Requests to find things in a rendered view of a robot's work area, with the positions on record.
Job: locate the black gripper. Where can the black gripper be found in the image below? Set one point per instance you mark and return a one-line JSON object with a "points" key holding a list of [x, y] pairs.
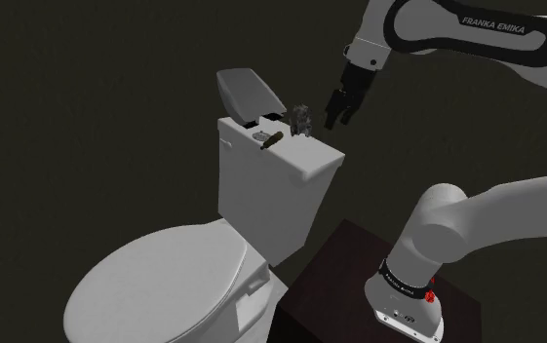
{"points": [[356, 81]]}

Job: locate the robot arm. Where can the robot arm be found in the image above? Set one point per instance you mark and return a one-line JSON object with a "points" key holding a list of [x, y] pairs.
{"points": [[449, 223]]}

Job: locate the grey furry figure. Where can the grey furry figure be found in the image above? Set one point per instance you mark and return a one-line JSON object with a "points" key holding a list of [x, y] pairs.
{"points": [[300, 120]]}

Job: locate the brown wooden rolling pin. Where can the brown wooden rolling pin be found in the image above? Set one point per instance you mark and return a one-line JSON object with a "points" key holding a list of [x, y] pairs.
{"points": [[272, 140]]}

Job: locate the white toilet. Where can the white toilet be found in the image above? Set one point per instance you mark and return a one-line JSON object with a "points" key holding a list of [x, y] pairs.
{"points": [[258, 190]]}

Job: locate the dark red robot stand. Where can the dark red robot stand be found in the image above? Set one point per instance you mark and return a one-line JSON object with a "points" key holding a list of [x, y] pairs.
{"points": [[335, 285]]}

